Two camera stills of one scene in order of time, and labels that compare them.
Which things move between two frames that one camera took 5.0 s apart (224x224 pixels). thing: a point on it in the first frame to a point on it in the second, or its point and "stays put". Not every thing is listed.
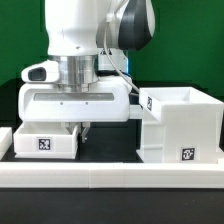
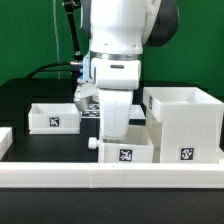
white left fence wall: x=6 y=139 stays put
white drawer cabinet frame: x=181 y=125 stays put
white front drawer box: x=45 y=140 to x=136 y=147
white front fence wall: x=112 y=175 stays put
